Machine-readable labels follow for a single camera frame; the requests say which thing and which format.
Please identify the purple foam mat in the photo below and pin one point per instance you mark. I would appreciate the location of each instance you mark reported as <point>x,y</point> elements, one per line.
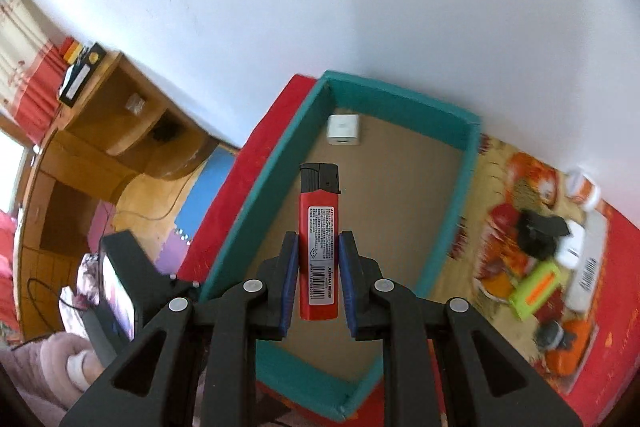
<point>170,247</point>

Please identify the white black box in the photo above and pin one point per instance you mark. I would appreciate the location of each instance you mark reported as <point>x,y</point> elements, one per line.
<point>75,82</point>

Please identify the red white curtain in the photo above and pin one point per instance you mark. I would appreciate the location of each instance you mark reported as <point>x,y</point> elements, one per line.
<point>30,72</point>

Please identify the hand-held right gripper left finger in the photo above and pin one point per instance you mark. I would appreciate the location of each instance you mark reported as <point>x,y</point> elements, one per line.
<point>289,277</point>

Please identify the white earbuds case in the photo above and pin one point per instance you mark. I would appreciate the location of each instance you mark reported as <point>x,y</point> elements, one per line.
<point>570,247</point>

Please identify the red box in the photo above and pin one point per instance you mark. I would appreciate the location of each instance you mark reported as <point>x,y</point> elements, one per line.
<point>70,49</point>

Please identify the white power bank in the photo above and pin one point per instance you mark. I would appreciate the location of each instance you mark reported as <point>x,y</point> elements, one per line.
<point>587,267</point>

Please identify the polka dot cloth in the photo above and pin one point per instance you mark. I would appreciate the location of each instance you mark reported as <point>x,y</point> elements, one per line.
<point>90,277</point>

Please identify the red lighter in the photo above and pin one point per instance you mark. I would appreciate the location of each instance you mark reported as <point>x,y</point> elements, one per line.
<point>320,247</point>

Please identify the red bird printed blanket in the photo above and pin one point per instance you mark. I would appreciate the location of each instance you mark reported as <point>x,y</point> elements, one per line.
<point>615,287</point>

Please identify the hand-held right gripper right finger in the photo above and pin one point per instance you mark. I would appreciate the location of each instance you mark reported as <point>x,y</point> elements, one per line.
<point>348,282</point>

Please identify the black stapler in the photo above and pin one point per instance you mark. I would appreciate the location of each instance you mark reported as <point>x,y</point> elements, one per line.
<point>537,232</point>

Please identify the teal cardboard box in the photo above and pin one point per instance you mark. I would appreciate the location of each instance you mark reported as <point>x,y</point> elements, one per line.
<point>400,187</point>

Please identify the blue foam mat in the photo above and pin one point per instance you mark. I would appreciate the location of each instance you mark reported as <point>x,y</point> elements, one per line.
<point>210,179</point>

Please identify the person's left hand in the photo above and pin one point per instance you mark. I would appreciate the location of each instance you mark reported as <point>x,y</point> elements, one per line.
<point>82,369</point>

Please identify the small clear plastic item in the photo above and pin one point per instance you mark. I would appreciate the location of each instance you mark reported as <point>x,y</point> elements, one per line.
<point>134,103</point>

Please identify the white jar orange label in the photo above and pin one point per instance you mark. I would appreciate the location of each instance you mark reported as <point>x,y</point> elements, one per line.
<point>582,189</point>

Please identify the white charger plug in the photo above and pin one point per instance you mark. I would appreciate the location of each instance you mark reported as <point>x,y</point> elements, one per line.
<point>343,129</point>

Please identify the wooden cabinet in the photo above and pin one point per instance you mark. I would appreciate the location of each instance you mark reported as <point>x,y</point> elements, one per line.
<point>100,92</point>

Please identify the pink fluffy cloth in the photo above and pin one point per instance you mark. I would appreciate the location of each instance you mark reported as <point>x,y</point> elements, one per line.
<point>35,372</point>

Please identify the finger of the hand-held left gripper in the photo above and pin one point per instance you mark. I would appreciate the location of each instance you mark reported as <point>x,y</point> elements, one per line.
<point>135,262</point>

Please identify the yellow black box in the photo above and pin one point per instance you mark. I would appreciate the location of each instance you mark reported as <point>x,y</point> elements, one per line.
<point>95,52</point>

